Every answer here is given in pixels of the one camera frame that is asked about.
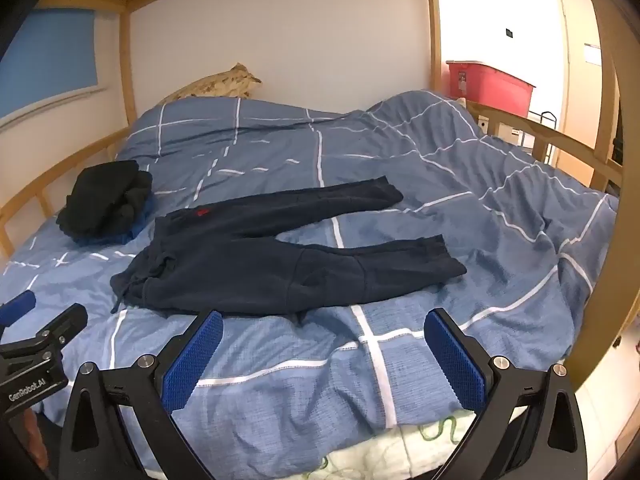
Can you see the black metal rack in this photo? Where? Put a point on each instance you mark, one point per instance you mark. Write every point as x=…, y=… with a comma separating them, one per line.
x=547, y=120

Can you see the navy pants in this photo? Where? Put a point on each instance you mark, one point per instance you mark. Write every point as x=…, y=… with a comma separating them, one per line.
x=235, y=260

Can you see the red storage bin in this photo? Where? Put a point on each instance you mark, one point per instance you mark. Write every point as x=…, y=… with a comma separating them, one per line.
x=487, y=85

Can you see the blue window blind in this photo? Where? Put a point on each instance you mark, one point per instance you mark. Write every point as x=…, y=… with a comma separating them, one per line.
x=50, y=55

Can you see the beige patterned pillow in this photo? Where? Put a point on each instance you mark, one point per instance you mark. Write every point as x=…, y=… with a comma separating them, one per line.
x=215, y=85

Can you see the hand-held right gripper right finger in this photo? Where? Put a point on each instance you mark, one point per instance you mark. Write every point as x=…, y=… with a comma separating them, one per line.
x=455, y=360

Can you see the white green-patterned bed sheet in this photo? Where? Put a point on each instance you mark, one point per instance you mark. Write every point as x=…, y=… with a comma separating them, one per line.
x=390, y=452

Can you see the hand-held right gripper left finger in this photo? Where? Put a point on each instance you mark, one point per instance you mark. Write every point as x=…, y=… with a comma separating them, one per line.
x=192, y=360

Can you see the cardboard box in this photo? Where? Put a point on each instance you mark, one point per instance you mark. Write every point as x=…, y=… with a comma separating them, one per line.
x=502, y=130

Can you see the wooden bunk bed frame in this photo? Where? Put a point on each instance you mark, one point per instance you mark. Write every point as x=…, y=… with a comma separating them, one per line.
x=607, y=85

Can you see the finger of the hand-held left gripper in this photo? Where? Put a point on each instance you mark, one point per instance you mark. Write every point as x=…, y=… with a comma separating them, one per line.
x=65, y=322
x=15, y=305

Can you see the folded blue garment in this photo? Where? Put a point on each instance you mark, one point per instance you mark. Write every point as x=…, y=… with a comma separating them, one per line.
x=132, y=230

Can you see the paper sheet on door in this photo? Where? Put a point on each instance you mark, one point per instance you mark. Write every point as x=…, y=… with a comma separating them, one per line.
x=593, y=54

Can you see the blue checked duvet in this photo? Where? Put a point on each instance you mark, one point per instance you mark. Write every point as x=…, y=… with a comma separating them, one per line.
x=400, y=170

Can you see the cream door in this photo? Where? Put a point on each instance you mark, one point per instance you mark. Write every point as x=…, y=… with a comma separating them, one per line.
x=580, y=110

